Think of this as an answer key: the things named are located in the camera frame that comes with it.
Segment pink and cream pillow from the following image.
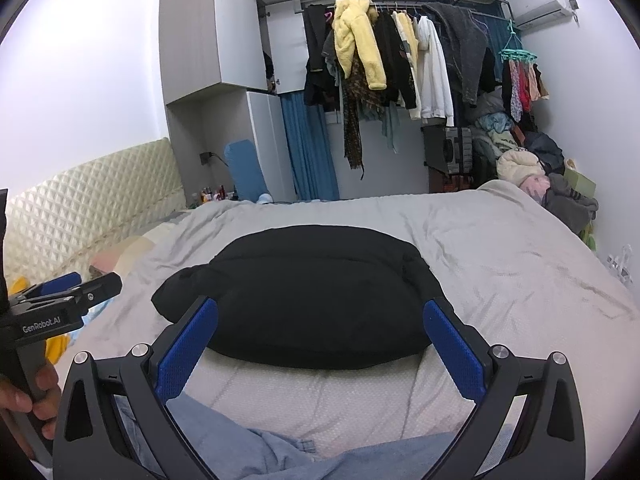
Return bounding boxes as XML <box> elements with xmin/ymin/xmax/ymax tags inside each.
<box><xmin>89</xmin><ymin>235</ymin><xmax>156</xmax><ymax>281</ymax></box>

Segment black puffer jacket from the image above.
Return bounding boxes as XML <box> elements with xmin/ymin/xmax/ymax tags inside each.
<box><xmin>151</xmin><ymin>225</ymin><xmax>441</xmax><ymax>371</ymax></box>

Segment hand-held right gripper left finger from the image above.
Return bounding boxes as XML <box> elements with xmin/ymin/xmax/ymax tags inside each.
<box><xmin>52</xmin><ymin>296</ymin><xmax>219</xmax><ymax>480</ymax></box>

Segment blue chair back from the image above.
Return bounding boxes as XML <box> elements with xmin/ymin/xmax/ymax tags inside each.
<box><xmin>223</xmin><ymin>140</ymin><xmax>271</xmax><ymax>203</ymax></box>

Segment white plastic hanger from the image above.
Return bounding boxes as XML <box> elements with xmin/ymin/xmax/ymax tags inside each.
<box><xmin>605</xmin><ymin>245</ymin><xmax>636</xmax><ymax>281</ymax></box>

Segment light blue jeans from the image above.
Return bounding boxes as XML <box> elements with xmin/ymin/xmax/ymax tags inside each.
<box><xmin>112</xmin><ymin>392</ymin><xmax>521</xmax><ymax>480</ymax></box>

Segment yellow cloth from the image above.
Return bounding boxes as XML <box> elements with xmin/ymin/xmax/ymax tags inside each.
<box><xmin>10</xmin><ymin>275</ymin><xmax>71</xmax><ymax>366</ymax></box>

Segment person's left hand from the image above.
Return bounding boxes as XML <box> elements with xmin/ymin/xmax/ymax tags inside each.
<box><xmin>0</xmin><ymin>359</ymin><xmax>64</xmax><ymax>440</ymax></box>

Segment black hanging garment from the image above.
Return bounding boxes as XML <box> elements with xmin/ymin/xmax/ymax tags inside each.
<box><xmin>302</xmin><ymin>4</ymin><xmax>341</xmax><ymax>111</ymax></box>

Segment hanging small laundry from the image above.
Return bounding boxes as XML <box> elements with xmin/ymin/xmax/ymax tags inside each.
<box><xmin>501</xmin><ymin>57</ymin><xmax>549</xmax><ymax>133</ymax></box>

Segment blue curtain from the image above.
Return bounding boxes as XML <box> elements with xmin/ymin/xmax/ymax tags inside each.
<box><xmin>280</xmin><ymin>92</ymin><xmax>341</xmax><ymax>201</ymax></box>

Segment cream quilted headboard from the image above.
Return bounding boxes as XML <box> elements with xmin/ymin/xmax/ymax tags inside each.
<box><xmin>2</xmin><ymin>137</ymin><xmax>188</xmax><ymax>288</ymax></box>

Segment row of cosmetic bottles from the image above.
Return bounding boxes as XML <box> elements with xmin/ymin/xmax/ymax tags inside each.
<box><xmin>191</xmin><ymin>185</ymin><xmax>237</xmax><ymax>206</ymax></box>

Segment grey wardrobe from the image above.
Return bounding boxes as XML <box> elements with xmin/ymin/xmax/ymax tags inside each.
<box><xmin>159</xmin><ymin>0</ymin><xmax>311</xmax><ymax>206</ymax></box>

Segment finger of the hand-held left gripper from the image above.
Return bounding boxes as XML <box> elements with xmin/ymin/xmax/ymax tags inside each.
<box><xmin>22</xmin><ymin>272</ymin><xmax>124</xmax><ymax>312</ymax></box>
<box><xmin>10</xmin><ymin>271</ymin><xmax>83</xmax><ymax>307</ymax></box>

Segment dark grey sweater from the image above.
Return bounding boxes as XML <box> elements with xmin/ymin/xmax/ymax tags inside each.
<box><xmin>425</xmin><ymin>2</ymin><xmax>493</xmax><ymax>106</ymax></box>

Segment pale green garment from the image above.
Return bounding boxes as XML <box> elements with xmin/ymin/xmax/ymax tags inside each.
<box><xmin>370</xmin><ymin>105</ymin><xmax>401</xmax><ymax>153</ymax></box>

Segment green cardboard box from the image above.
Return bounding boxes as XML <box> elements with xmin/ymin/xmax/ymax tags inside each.
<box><xmin>562</xmin><ymin>167</ymin><xmax>598</xmax><ymax>251</ymax></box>

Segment black hanging coat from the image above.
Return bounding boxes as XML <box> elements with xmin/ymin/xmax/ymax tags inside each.
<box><xmin>372</xmin><ymin>10</ymin><xmax>418</xmax><ymax>111</ymax></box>

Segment pale yellow shirt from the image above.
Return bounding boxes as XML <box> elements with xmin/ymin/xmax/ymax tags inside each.
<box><xmin>392</xmin><ymin>10</ymin><xmax>418</xmax><ymax>61</ymax></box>

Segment bed with white cover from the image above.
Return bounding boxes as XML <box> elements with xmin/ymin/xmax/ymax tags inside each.
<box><xmin>65</xmin><ymin>177</ymin><xmax>640</xmax><ymax>461</ymax></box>

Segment white hoodie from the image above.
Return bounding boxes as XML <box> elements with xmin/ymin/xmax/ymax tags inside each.
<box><xmin>415</xmin><ymin>15</ymin><xmax>455</xmax><ymax>127</ymax></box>

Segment brown patterned scarf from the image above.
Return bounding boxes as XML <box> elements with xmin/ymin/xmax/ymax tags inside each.
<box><xmin>342</xmin><ymin>57</ymin><xmax>373</xmax><ymax>171</ymax></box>

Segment yellow fleece jacket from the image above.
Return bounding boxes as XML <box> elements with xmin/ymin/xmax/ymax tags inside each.
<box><xmin>332</xmin><ymin>0</ymin><xmax>388</xmax><ymax>91</ymax></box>

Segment pile of clothes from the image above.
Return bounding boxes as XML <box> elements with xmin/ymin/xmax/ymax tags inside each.
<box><xmin>470</xmin><ymin>105</ymin><xmax>599</xmax><ymax>233</ymax></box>

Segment white air conditioner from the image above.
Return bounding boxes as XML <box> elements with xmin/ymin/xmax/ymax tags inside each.
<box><xmin>510</xmin><ymin>0</ymin><xmax>576</xmax><ymax>28</ymax></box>

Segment teal clip hanger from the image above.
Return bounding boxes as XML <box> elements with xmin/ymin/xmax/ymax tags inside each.
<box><xmin>499</xmin><ymin>20</ymin><xmax>538</xmax><ymax>63</ymax></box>

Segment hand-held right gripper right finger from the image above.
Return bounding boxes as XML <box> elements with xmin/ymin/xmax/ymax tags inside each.
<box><xmin>422</xmin><ymin>297</ymin><xmax>587</xmax><ymax>480</ymax></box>

